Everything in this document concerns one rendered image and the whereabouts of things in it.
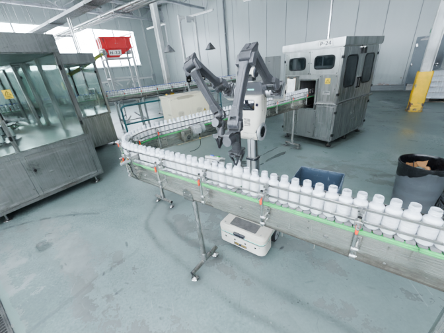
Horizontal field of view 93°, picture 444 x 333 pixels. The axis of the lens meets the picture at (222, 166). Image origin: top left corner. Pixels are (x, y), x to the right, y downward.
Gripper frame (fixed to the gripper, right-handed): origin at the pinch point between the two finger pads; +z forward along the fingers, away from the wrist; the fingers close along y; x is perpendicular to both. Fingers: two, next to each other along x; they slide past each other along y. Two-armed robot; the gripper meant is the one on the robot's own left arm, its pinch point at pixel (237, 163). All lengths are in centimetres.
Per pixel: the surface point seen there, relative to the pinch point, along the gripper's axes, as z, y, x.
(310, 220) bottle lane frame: 21, -6, -46
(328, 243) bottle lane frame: 32, -6, -56
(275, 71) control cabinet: -17, 663, 248
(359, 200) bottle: 5, -2, -65
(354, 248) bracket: 24, -12, -67
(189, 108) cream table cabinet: 37, 291, 320
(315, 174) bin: 29, 59, -34
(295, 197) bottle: 11.7, -3.4, -37.1
